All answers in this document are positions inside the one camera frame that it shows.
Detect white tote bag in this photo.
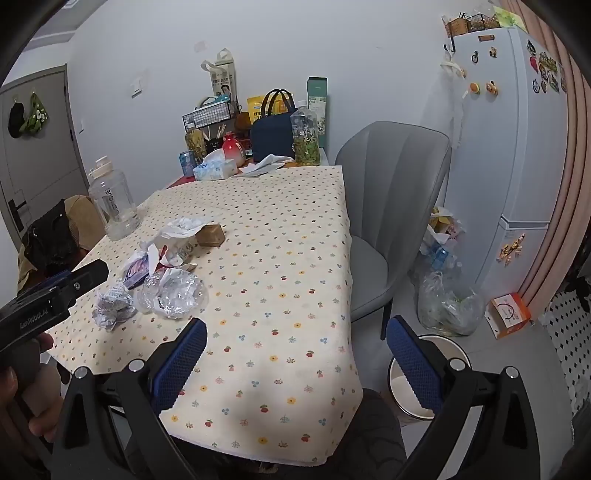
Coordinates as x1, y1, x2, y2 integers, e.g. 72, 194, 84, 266
438, 46, 467, 148

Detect person's left hand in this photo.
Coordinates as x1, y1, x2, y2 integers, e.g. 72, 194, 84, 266
0, 333, 63, 446

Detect crumpled silver wrapper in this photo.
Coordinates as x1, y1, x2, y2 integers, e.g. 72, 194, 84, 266
91, 281, 138, 332

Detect grey upholstered chair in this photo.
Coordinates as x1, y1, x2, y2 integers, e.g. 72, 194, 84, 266
335, 121, 452, 340

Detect small brown box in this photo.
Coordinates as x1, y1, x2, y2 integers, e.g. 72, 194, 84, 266
196, 224, 226, 247

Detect white light switch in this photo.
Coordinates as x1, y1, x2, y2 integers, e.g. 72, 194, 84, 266
130, 69, 151, 99

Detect pale blue tissue box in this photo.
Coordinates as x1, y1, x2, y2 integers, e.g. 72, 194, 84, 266
193, 152, 238, 182

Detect glass jar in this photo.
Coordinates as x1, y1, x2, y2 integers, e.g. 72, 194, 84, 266
185, 127, 206, 160

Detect white paper sheet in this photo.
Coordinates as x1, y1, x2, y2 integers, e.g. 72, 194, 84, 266
240, 154, 296, 176

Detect white printed carton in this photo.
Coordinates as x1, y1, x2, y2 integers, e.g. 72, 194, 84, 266
201, 47, 238, 107

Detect navy lunch bag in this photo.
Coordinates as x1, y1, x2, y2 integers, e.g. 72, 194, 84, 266
249, 89, 296, 162

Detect floral tablecloth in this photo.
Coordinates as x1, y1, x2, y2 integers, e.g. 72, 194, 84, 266
46, 162, 365, 467

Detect white refrigerator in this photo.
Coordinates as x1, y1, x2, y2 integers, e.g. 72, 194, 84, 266
434, 25, 571, 301

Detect orange and white cardboard box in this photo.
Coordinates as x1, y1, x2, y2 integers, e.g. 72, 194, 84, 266
485, 293, 532, 340

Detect green patterned packet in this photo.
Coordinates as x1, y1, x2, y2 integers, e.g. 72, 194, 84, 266
494, 4, 527, 28

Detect green patterned bag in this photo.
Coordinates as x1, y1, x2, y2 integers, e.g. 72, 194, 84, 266
290, 100, 321, 167

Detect white plastic bag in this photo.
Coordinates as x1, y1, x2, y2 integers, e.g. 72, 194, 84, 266
418, 205, 465, 259

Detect blue label plastic bottles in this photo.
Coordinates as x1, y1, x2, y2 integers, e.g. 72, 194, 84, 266
427, 244, 462, 278

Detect tall green box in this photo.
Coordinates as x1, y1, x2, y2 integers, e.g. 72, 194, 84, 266
305, 76, 329, 137

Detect group of fridge magnets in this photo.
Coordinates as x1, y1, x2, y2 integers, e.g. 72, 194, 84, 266
468, 34, 568, 97

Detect yellow packet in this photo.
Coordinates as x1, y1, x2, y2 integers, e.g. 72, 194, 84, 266
246, 95, 284, 125

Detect white round waste bin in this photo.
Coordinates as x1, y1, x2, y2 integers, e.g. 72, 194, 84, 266
387, 335, 472, 428

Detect grey door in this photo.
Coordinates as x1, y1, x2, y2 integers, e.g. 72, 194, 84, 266
0, 65, 88, 236

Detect red white teapot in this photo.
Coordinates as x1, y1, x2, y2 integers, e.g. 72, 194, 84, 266
222, 132, 247, 167

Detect crumpled white wrapper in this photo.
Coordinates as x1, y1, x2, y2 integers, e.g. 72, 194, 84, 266
139, 242, 162, 278

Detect crumpled white tissue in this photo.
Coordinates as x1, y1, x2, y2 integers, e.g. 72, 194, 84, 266
159, 217, 208, 241

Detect black wire basket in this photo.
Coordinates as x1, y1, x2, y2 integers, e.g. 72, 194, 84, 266
182, 100, 234, 131

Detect crumpled clear plastic container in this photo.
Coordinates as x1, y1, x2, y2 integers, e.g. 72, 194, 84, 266
134, 269, 209, 320

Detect clear water jug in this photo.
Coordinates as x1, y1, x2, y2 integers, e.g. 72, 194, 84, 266
88, 156, 141, 241

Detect black hat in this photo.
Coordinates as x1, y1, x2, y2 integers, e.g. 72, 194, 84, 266
7, 99, 27, 139

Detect black cloth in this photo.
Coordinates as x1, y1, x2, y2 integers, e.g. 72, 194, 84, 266
21, 199, 84, 273

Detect clear plastic bag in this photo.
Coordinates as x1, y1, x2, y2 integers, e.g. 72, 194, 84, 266
418, 270, 485, 337

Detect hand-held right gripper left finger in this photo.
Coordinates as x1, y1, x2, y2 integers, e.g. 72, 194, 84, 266
50, 318, 209, 480

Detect crumpled milk carton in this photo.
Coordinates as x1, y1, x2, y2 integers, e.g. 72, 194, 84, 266
157, 237, 199, 273

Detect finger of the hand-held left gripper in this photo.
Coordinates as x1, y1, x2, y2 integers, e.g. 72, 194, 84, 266
54, 259, 110, 306
44, 271, 75, 291

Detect golden fridge decoration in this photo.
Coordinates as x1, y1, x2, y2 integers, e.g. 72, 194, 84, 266
496, 233, 526, 267

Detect green hat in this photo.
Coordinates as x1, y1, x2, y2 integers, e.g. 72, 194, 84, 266
25, 91, 49, 136

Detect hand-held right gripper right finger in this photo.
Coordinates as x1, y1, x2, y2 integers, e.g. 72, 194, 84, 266
386, 316, 542, 480

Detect pink curtain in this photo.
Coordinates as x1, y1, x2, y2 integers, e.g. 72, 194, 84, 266
516, 0, 591, 315

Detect purple tissue packet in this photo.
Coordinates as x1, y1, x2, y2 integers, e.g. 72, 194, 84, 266
122, 256, 160, 291

